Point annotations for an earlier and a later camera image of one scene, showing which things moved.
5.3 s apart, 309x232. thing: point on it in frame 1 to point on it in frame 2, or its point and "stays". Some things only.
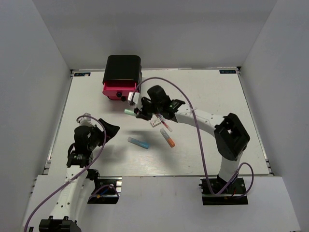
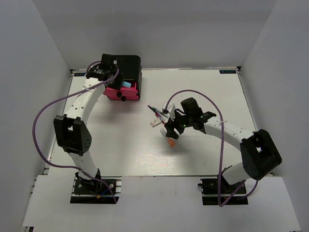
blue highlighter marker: x=138 y=142 to x=126 y=84
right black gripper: x=142 y=113 to x=171 y=132
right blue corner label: x=227 y=71 stays
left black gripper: x=111 y=130 to x=118 y=85
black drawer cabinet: x=123 y=67 stays
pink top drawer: x=112 y=89 stays
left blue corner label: x=82 y=74 stays
